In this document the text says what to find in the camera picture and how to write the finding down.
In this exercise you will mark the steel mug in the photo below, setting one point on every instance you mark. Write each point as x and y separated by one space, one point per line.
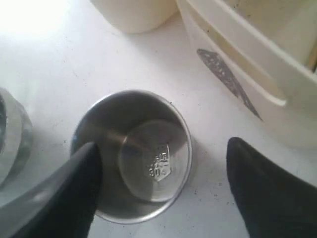
146 152

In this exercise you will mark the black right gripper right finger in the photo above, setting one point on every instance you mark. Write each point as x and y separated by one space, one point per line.
272 202

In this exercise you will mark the cream bin with circle mark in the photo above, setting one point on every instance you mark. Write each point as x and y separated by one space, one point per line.
136 16

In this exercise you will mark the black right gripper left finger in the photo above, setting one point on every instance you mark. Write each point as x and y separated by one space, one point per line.
63 205

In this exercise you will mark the stainless steel bowl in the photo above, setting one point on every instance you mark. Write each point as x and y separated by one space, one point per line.
16 137

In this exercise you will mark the cream bin with triangle mark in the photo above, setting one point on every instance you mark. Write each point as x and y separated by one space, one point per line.
265 53

